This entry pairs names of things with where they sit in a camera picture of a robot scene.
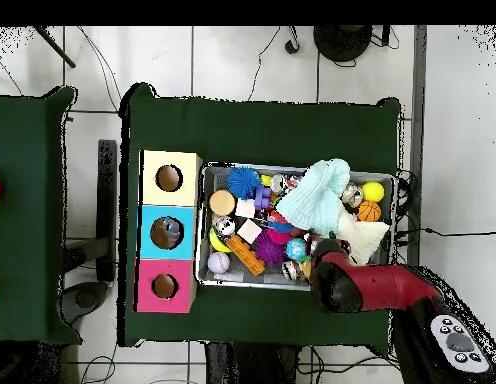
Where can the toy hamburger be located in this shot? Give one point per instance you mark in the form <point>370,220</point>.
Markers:
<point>222,202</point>

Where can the blue spiky ball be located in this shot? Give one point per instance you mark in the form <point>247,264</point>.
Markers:
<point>243,182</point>

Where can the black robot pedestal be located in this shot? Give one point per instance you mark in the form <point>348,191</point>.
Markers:
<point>252,366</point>

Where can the white toy baseball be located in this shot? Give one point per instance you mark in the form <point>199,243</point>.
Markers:
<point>218,262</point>

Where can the black upright panel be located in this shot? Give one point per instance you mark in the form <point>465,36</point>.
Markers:
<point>106,208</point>

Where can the orange toy basketball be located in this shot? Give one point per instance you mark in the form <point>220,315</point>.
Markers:
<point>368,210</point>

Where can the thin black rod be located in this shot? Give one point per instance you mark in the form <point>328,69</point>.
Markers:
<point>54,46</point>

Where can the black round stand base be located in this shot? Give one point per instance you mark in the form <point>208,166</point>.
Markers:
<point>342,42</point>

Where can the yellow ball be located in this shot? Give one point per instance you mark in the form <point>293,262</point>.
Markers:
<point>372,191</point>

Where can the clear mesh bin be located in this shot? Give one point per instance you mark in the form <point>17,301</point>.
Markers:
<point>214,176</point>

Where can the mint green cloth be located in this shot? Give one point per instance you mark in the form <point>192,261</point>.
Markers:
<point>316,200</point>

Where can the dark green table cloth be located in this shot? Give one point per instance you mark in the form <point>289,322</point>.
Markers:
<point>24,220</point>
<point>272,132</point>

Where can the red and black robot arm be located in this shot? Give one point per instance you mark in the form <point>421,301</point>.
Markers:
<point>376,286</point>

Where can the wooden cube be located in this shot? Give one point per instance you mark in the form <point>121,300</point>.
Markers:
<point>250,230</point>

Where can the clear plastic packet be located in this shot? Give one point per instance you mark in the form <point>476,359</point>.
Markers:
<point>172,227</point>

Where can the small black plug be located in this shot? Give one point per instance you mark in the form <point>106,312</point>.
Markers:
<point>291,47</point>

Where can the cream knitted cloth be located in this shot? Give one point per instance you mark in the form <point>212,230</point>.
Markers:
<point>366,238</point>

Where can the grey rounded floor base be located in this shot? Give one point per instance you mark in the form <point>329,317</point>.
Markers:
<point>84,298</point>

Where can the wooden box with three holes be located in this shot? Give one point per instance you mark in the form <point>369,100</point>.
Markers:
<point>152,196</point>

